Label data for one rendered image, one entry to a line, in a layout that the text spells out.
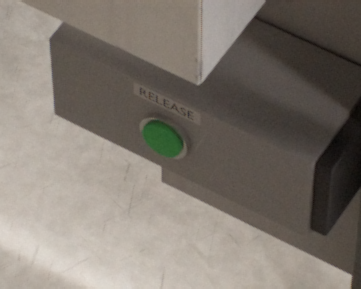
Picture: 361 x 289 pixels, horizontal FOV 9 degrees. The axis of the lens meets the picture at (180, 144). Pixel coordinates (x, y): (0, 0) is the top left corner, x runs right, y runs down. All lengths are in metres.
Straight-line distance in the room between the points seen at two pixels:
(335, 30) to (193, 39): 0.24
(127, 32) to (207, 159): 0.23
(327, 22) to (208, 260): 1.38
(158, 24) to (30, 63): 1.77
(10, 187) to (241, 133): 1.47
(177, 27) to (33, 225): 1.62
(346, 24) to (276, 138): 0.09
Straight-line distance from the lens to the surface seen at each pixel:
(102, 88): 1.49
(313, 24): 1.48
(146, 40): 1.27
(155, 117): 1.48
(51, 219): 2.86
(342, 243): 1.64
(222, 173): 1.49
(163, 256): 2.82
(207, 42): 1.26
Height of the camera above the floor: 2.32
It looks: 52 degrees down
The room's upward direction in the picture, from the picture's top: straight up
